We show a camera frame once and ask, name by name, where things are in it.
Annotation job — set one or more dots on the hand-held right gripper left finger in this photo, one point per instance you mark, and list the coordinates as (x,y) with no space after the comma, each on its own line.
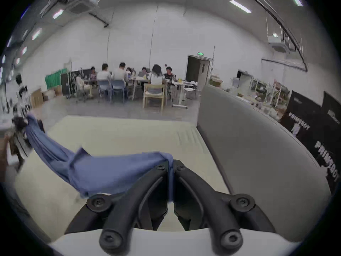
(125,209)

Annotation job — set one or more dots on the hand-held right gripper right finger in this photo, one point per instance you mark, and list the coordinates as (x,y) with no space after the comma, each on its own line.
(213,209)

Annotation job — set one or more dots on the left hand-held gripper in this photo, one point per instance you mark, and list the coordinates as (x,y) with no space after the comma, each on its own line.
(20,143)

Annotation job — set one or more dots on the blue shirt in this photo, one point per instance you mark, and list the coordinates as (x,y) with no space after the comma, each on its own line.
(112,173)

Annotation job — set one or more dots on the cardboard carton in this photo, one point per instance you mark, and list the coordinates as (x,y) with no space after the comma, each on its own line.
(36,98)

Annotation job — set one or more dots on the green curtain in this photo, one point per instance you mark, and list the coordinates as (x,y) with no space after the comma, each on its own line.
(54,78)

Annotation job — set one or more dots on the grey padded headboard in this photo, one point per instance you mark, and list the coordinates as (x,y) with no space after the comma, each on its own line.
(255,153)

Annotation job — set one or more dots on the bed with beige sheet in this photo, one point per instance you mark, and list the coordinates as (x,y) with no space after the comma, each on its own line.
(120,135)

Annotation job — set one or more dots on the blue chair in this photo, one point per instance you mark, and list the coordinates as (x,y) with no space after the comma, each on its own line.
(104,88)
(117,88)

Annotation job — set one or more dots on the group of people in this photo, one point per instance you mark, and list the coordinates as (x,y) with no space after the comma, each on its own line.
(125,75)

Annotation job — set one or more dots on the wooden chair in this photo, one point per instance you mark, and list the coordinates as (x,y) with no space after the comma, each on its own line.
(154,95)

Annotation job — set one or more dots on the white table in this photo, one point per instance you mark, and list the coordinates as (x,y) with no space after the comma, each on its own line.
(182,89)

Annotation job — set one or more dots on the cluttered shelf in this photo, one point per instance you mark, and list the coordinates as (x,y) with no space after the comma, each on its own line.
(269,92)

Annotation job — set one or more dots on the black printed banner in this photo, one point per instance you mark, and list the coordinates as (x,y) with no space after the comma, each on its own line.
(303,111)
(331,132)

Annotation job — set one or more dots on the dark double door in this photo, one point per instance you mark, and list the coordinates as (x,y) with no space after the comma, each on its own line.
(197,69)

